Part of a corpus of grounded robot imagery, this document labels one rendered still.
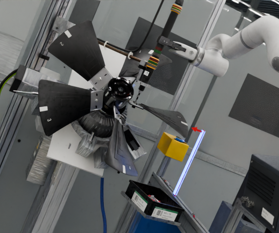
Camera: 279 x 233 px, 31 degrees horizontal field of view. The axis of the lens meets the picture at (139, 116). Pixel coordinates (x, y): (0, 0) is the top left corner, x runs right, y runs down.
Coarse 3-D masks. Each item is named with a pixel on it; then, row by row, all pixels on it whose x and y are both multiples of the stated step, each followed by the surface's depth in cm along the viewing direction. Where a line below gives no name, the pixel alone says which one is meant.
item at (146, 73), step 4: (176, 0) 214; (180, 0) 213; (180, 4) 213; (148, 68) 216; (144, 72) 218; (148, 72) 216; (152, 72) 217; (144, 76) 217; (148, 76) 217; (144, 80) 217; (148, 80) 218; (140, 88) 218; (144, 88) 218
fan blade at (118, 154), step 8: (120, 128) 209; (112, 136) 201; (120, 136) 206; (112, 144) 199; (120, 144) 204; (112, 152) 198; (120, 152) 202; (128, 152) 211; (104, 160) 194; (112, 160) 197; (120, 160) 201; (128, 160) 208; (120, 168) 199; (128, 168) 205
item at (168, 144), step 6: (162, 138) 263; (168, 138) 255; (174, 138) 255; (162, 144) 260; (168, 144) 252; (174, 144) 251; (180, 144) 252; (186, 144) 254; (162, 150) 257; (168, 150) 251; (174, 150) 252; (180, 150) 253; (186, 150) 253; (168, 156) 252; (174, 156) 252; (180, 156) 253
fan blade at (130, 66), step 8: (136, 48) 240; (144, 48) 240; (136, 56) 235; (144, 56) 234; (160, 56) 235; (128, 64) 232; (136, 64) 230; (160, 64) 229; (120, 72) 229; (128, 72) 226; (136, 72) 224
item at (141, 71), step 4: (140, 64) 220; (144, 64) 218; (140, 68) 219; (144, 68) 218; (140, 72) 219; (140, 76) 219; (136, 80) 218; (140, 80) 220; (140, 84) 216; (144, 84) 215; (148, 84) 221
